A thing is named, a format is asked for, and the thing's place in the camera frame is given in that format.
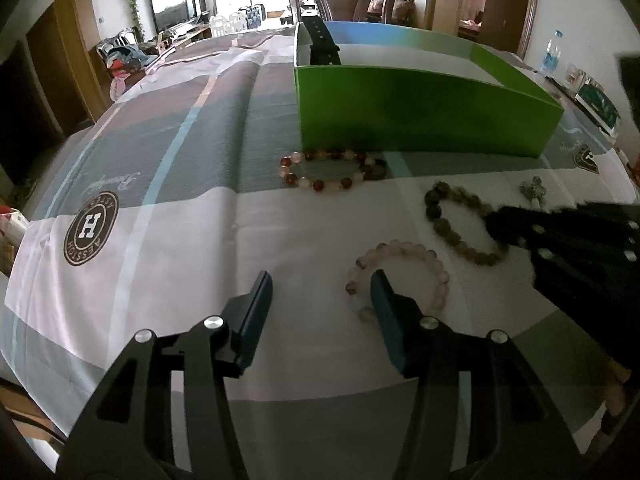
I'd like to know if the green jade charm bracelet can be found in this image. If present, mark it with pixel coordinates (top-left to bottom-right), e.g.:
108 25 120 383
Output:
518 174 549 210

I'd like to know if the flat screen television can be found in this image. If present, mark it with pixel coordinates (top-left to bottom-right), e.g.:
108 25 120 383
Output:
151 0 196 32

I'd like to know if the red white bead bracelet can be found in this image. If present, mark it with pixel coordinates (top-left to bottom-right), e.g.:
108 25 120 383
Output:
278 147 390 194

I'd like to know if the wooden armchair with clothes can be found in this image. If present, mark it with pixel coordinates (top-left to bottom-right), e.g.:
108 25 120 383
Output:
96 27 158 102

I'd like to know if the green cardboard box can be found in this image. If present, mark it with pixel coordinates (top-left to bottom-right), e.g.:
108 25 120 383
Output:
294 16 563 157

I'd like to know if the plaid bed sheet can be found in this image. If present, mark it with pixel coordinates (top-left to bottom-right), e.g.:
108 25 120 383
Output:
1 32 638 479

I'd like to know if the person's right hand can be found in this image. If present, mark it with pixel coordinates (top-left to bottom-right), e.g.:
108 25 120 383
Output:
603 359 630 417

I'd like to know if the clear water bottle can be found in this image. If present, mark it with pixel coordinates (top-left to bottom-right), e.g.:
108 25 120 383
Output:
539 29 564 76

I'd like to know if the dark brown bead bracelet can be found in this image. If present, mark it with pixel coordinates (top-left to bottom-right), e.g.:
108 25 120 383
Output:
423 180 511 268

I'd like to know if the green ivy garland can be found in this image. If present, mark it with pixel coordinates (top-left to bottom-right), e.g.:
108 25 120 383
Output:
127 0 143 42

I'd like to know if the pale pink bead bracelet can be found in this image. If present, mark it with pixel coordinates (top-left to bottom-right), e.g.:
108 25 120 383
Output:
344 238 452 324

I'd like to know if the green white tissue box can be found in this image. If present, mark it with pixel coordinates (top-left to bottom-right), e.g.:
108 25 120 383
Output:
575 77 620 138

